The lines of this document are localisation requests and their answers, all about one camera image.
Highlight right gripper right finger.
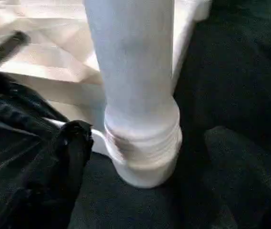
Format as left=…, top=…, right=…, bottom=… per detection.
left=204, top=125, right=271, bottom=229

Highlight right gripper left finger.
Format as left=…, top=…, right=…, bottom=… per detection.
left=0, top=120, right=95, bottom=229

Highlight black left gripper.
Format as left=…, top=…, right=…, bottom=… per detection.
left=0, top=31, right=74, bottom=191

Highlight white plastic table top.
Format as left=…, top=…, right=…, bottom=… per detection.
left=0, top=0, right=213, bottom=158

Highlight white plastic table leg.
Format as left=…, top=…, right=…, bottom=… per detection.
left=82, top=0, right=183, bottom=189

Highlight black work mat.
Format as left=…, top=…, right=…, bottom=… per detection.
left=64, top=0, right=271, bottom=229

